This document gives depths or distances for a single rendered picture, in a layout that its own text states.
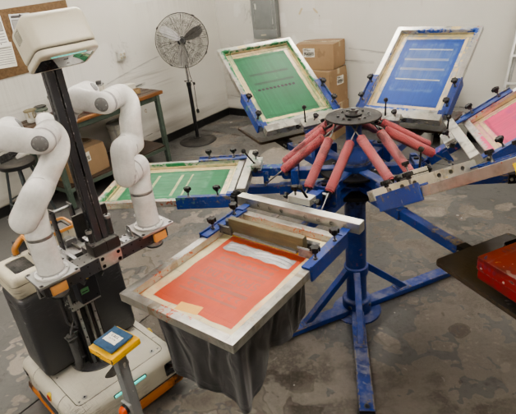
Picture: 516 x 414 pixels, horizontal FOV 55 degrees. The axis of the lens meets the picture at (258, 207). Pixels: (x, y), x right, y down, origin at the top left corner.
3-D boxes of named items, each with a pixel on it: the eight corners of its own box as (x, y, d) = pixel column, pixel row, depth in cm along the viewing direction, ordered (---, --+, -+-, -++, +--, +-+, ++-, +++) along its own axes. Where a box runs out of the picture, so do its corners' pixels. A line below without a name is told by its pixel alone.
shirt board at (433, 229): (610, 305, 176) (615, 287, 173) (527, 344, 164) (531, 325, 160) (384, 181, 288) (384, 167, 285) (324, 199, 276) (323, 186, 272)
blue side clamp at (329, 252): (312, 282, 195) (311, 267, 192) (301, 278, 198) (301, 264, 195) (347, 246, 216) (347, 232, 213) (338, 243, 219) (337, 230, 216)
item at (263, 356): (251, 412, 193) (238, 328, 174) (244, 408, 195) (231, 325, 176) (312, 341, 224) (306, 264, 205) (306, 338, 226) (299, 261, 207)
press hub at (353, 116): (371, 338, 297) (371, 121, 236) (315, 316, 319) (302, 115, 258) (397, 301, 324) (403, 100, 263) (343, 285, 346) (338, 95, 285)
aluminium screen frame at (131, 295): (233, 354, 162) (232, 345, 161) (121, 301, 196) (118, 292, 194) (346, 242, 216) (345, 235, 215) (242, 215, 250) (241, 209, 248)
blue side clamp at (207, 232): (209, 248, 227) (206, 235, 224) (200, 245, 230) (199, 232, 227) (248, 219, 248) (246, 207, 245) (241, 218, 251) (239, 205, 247)
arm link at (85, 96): (134, 97, 190) (116, 108, 177) (99, 125, 199) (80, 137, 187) (107, 62, 186) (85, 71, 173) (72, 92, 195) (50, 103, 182)
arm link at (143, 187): (157, 186, 208) (149, 150, 201) (144, 200, 197) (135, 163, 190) (136, 186, 211) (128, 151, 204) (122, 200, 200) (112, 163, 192)
